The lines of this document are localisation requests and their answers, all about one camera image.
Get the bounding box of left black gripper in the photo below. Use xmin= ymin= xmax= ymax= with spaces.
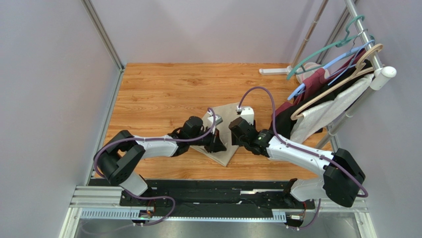
xmin=189 ymin=126 xmax=227 ymax=154

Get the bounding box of beige linen napkin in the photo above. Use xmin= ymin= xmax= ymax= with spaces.
xmin=191 ymin=102 xmax=239 ymax=167

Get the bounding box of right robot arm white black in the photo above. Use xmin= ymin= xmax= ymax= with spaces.
xmin=229 ymin=117 xmax=368 ymax=208

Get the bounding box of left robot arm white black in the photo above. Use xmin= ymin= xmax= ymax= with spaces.
xmin=94 ymin=115 xmax=226 ymax=196

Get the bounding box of black garment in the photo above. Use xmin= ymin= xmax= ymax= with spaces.
xmin=275 ymin=60 xmax=373 ymax=139

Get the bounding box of white towel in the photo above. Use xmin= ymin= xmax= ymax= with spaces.
xmin=290 ymin=73 xmax=374 ymax=144

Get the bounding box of blue clothes hanger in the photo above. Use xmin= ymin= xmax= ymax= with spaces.
xmin=287 ymin=39 xmax=376 ymax=101

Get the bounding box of maroon garment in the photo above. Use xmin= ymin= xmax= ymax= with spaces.
xmin=275 ymin=49 xmax=366 ymax=116

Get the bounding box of pink white garment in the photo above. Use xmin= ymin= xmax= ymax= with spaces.
xmin=295 ymin=62 xmax=323 ymax=84

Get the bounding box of wooden clothes hanger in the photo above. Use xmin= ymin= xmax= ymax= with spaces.
xmin=290 ymin=43 xmax=385 ymax=121

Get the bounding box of metal clothes rack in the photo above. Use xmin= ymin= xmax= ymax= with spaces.
xmin=259 ymin=0 xmax=398 ymax=152

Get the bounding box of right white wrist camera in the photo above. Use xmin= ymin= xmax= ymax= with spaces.
xmin=236 ymin=106 xmax=255 ymax=125

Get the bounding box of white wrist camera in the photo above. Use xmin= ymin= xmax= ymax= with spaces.
xmin=202 ymin=110 xmax=223 ymax=134
xmin=236 ymin=106 xmax=255 ymax=125

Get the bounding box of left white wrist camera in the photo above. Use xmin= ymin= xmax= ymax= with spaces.
xmin=202 ymin=110 xmax=223 ymax=134

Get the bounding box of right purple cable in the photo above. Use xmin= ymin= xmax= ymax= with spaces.
xmin=237 ymin=86 xmax=369 ymax=231

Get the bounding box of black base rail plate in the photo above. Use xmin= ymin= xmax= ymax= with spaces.
xmin=118 ymin=179 xmax=317 ymax=218

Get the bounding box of aluminium frame rail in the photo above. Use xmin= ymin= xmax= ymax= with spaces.
xmin=60 ymin=179 xmax=376 ymax=238

